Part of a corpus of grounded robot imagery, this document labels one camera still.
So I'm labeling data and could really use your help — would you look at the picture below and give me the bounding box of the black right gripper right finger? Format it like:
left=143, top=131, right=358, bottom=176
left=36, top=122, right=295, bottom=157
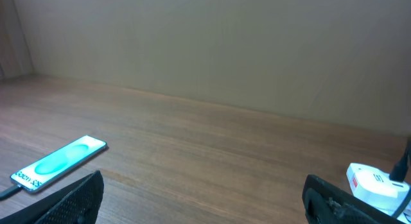
left=302, top=175, right=402, bottom=224

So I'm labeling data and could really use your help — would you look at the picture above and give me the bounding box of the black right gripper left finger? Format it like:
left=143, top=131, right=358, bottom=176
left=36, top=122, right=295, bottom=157
left=1, top=170, right=104, bottom=224

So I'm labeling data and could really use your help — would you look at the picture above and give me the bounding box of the blue Galaxy smartphone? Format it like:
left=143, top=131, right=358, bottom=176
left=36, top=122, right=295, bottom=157
left=10, top=135, right=107, bottom=193

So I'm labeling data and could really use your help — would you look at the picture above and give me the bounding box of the white USB charger plug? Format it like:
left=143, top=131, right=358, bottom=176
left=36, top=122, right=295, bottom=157
left=346, top=163, right=410, bottom=214

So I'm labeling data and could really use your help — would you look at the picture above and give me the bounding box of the white power strip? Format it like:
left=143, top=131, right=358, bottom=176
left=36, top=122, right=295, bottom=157
left=383, top=209, right=411, bottom=224

